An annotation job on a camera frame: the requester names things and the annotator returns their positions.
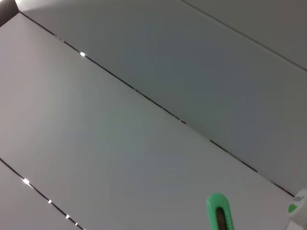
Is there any water bottle with green label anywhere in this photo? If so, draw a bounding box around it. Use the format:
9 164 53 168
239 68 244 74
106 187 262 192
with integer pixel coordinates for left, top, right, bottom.
287 188 307 230

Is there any green utility knife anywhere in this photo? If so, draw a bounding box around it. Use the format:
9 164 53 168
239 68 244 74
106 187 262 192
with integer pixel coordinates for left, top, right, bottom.
206 193 235 230

